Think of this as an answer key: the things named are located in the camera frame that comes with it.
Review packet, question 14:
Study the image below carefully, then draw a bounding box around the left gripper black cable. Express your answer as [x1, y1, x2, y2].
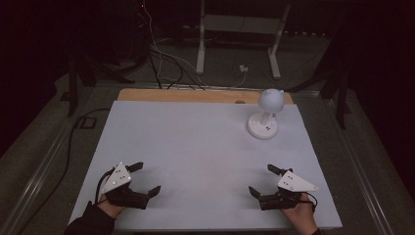
[93, 167, 115, 206]

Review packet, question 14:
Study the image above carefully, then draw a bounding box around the white cable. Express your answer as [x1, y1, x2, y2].
[140, 1, 250, 91]

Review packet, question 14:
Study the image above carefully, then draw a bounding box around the white metal stand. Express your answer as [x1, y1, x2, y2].
[195, 0, 293, 81]

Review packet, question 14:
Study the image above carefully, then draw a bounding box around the bundle of black cables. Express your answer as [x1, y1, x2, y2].
[147, 45, 207, 91]

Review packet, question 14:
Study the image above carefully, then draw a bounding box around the wooden table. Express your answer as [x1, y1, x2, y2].
[116, 87, 295, 106]

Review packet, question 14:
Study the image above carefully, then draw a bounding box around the metal floor rail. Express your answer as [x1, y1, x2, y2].
[290, 89, 397, 235]
[0, 82, 109, 235]

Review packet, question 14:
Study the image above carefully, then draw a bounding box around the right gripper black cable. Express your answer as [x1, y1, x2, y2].
[300, 191, 318, 213]

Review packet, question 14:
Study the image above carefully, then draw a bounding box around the person's right hand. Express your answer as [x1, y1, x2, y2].
[281, 191, 320, 235]

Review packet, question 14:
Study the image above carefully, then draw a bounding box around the person's left dark sleeve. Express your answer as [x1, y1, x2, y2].
[63, 200, 117, 235]

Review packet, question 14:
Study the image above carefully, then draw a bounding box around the person's left hand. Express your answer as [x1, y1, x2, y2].
[97, 193, 126, 220]

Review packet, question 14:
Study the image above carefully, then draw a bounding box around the long black floor cable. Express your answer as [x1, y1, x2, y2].
[15, 108, 112, 235]

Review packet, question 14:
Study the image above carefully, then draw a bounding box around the pale blue table mat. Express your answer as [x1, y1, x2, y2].
[68, 99, 344, 232]

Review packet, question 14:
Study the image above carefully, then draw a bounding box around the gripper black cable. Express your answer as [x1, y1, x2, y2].
[300, 191, 318, 213]
[93, 167, 115, 206]

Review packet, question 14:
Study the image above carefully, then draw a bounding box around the black square floor plate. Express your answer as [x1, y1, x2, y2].
[78, 116, 98, 130]

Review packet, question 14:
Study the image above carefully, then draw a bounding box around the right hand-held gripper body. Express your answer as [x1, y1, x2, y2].
[258, 167, 320, 212]

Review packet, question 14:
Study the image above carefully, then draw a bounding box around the black tripod stand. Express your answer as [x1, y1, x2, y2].
[287, 19, 355, 131]
[66, 48, 151, 118]

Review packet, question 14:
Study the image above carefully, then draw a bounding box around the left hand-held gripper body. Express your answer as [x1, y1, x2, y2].
[100, 161, 151, 211]

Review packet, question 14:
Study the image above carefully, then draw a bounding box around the white cat-eared desk lamp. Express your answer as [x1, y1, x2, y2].
[246, 88, 285, 141]

